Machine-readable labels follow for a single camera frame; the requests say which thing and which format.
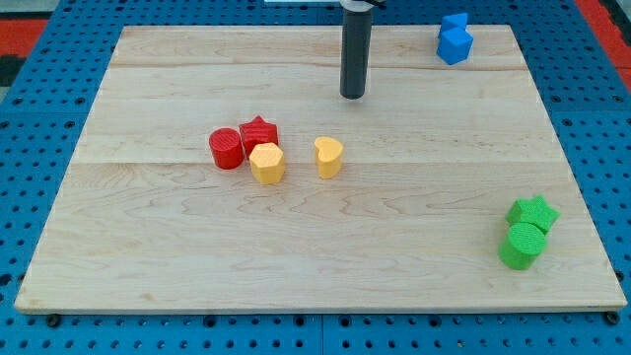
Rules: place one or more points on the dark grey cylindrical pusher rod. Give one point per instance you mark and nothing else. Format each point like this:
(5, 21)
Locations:
(355, 47)

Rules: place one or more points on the yellow heart block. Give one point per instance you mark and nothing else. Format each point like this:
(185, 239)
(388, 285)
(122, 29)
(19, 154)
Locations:
(328, 156)

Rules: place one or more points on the red star block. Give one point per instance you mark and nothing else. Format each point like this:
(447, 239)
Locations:
(258, 131)

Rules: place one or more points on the green star block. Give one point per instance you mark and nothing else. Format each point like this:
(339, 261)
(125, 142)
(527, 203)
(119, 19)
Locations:
(535, 211)

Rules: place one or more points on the blue cube block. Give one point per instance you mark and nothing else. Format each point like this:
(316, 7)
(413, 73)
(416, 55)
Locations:
(454, 45)

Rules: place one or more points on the blue triangular block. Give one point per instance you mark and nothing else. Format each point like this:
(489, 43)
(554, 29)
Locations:
(453, 21)

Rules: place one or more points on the yellow hexagon block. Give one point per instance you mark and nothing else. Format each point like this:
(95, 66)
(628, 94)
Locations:
(267, 163)

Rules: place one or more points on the red cylinder block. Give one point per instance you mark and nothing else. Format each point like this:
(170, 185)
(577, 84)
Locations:
(226, 148)

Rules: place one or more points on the light wooden board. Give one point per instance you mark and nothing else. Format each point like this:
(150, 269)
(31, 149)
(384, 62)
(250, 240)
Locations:
(434, 156)

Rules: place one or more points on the green cylinder block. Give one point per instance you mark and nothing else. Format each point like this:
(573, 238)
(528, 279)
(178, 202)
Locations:
(523, 244)

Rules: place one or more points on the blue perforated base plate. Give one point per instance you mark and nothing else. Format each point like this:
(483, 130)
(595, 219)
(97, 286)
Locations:
(47, 104)

